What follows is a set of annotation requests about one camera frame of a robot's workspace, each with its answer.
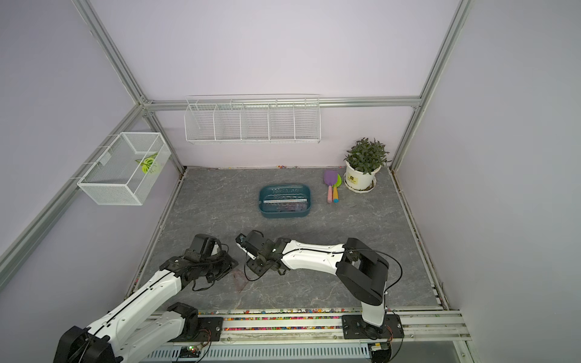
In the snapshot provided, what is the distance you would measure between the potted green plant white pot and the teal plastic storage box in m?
0.22

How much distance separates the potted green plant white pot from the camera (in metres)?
1.01

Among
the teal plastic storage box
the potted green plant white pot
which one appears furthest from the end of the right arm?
the potted green plant white pot

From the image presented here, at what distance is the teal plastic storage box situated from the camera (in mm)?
1045
